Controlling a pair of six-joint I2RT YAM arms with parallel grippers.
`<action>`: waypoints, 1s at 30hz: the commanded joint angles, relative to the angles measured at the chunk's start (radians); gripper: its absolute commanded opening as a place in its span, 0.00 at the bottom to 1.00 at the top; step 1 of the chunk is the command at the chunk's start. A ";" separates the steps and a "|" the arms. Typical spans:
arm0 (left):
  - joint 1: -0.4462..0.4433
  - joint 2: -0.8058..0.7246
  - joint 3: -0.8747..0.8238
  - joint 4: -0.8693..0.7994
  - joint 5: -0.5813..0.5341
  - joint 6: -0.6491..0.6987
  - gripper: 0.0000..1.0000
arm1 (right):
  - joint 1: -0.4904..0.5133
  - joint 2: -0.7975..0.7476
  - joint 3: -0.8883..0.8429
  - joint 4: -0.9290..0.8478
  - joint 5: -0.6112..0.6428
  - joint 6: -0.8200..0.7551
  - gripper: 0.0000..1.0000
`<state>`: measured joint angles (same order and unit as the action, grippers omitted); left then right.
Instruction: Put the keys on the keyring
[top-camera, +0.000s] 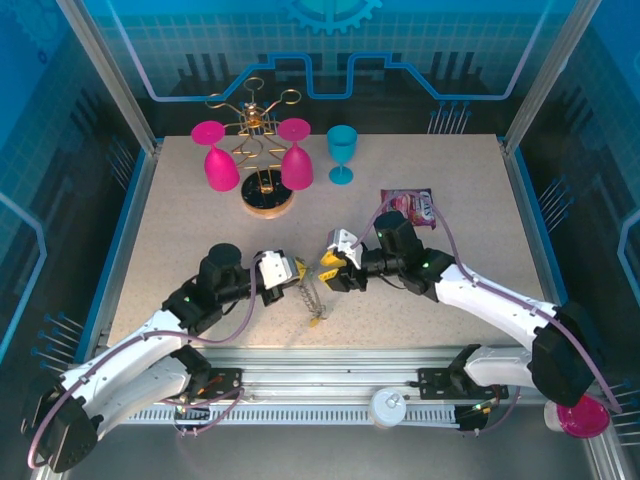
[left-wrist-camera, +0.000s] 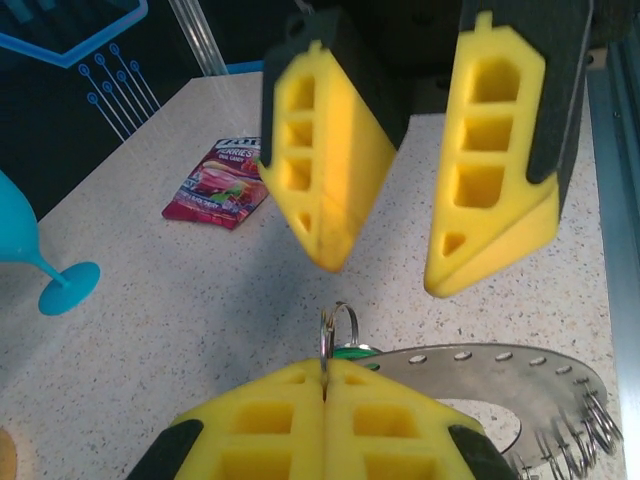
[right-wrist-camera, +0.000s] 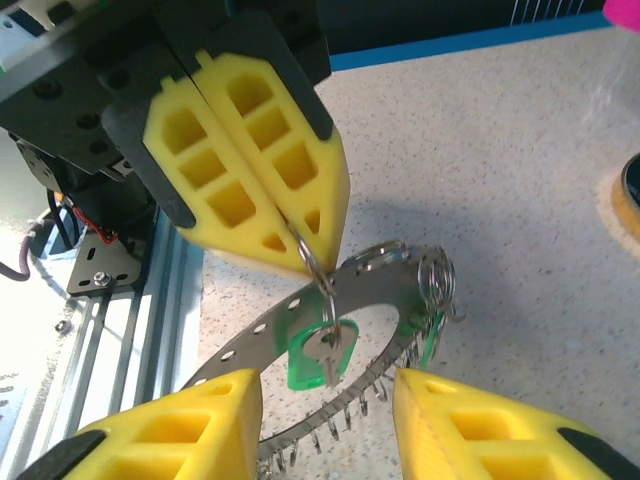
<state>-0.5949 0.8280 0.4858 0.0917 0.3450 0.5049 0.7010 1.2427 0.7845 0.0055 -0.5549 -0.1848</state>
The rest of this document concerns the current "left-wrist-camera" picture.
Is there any small metal split ring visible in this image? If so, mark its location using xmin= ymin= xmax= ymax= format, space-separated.
xmin=319 ymin=299 xmax=362 ymax=377

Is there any teal plastic goblet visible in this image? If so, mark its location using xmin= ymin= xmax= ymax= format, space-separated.
xmin=0 ymin=169 xmax=102 ymax=319

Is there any aluminium frame post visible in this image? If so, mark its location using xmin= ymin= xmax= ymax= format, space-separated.
xmin=167 ymin=0 xmax=229 ymax=79

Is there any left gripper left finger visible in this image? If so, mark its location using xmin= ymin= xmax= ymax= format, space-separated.
xmin=127 ymin=357 xmax=327 ymax=480

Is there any green key tag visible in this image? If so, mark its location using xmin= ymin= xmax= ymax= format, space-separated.
xmin=333 ymin=344 xmax=382 ymax=372

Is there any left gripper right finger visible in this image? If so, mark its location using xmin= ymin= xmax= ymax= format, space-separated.
xmin=324 ymin=359 xmax=519 ymax=480

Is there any purple candy bag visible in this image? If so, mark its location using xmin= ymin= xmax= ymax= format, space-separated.
xmin=160 ymin=137 xmax=272 ymax=232

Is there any aluminium front rail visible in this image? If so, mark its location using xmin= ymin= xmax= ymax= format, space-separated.
xmin=584 ymin=39 xmax=640 ymax=322

